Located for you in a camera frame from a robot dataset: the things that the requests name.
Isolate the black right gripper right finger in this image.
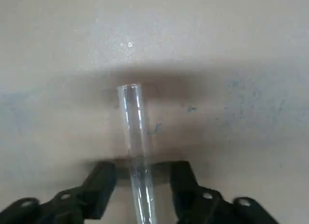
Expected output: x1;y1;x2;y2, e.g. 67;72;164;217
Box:
168;160;282;224

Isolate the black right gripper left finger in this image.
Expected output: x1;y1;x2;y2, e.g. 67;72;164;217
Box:
0;162;118;224

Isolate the clear glass thermometer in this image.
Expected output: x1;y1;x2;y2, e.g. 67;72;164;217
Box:
116;83;158;224

